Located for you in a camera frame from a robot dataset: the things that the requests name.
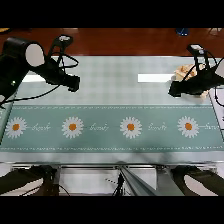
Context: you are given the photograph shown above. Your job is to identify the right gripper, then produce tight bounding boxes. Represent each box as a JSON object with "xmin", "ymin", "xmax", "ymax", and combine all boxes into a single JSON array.
[{"xmin": 168, "ymin": 79, "xmax": 190, "ymax": 98}]

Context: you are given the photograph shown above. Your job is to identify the black cable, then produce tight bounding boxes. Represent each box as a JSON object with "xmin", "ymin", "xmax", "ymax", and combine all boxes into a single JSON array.
[
  {"xmin": 112, "ymin": 172, "xmax": 126, "ymax": 197},
  {"xmin": 0, "ymin": 83, "xmax": 63, "ymax": 110}
]

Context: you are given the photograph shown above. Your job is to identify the cream T-shirt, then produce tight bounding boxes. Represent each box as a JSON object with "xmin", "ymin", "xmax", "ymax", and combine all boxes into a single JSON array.
[{"xmin": 174, "ymin": 62, "xmax": 210, "ymax": 100}]

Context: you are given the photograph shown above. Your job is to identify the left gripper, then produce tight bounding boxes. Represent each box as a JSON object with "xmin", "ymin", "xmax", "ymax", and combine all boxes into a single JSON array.
[{"xmin": 61, "ymin": 74, "xmax": 81, "ymax": 93}]

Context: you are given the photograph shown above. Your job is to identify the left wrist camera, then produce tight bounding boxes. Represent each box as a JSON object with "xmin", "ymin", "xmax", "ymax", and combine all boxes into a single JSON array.
[{"xmin": 49, "ymin": 34, "xmax": 75, "ymax": 68}]

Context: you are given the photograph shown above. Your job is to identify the silver frame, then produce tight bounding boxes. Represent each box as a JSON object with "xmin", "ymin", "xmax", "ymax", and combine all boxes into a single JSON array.
[{"xmin": 0, "ymin": 161, "xmax": 224, "ymax": 197}]

